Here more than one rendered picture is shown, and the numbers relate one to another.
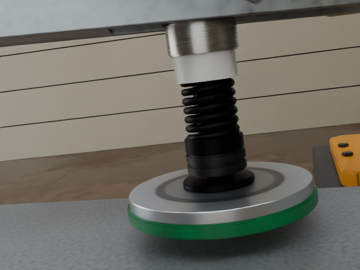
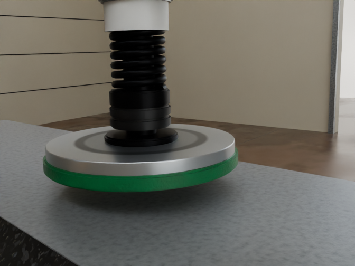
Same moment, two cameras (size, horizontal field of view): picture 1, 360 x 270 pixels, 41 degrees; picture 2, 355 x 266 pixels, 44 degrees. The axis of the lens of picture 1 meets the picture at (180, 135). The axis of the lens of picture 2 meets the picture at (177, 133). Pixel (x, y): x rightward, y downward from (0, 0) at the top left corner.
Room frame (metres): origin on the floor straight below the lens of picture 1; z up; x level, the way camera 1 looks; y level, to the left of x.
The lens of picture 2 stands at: (0.96, 0.25, 1.03)
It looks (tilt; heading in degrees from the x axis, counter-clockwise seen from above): 11 degrees down; 210
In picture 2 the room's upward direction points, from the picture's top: 1 degrees counter-clockwise
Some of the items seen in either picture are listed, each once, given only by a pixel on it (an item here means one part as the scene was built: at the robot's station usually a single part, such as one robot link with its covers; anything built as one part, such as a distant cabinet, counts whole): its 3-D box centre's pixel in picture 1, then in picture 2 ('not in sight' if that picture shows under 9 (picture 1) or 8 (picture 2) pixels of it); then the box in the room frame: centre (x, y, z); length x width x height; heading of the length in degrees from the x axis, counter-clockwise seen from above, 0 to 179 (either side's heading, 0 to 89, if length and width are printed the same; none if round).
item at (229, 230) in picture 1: (219, 190); (141, 147); (0.55, -0.04, 0.92); 0.22 x 0.22 x 0.04
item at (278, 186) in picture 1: (219, 187); (141, 144); (0.55, -0.04, 0.92); 0.21 x 0.21 x 0.01
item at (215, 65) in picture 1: (204, 64); (136, 14); (0.55, -0.04, 1.07); 0.07 x 0.07 x 0.04
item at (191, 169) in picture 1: (216, 164); (140, 120); (0.55, -0.04, 0.95); 0.07 x 0.07 x 0.01
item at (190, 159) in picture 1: (215, 155); (140, 110); (0.55, -0.04, 0.96); 0.07 x 0.07 x 0.01
